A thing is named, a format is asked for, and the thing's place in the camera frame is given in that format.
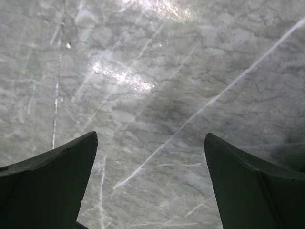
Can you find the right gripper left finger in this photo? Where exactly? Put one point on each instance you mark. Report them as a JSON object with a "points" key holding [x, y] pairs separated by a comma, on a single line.
{"points": [[46, 191]]}

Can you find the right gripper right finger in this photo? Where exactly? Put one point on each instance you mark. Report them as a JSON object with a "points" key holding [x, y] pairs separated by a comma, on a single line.
{"points": [[252, 193]]}

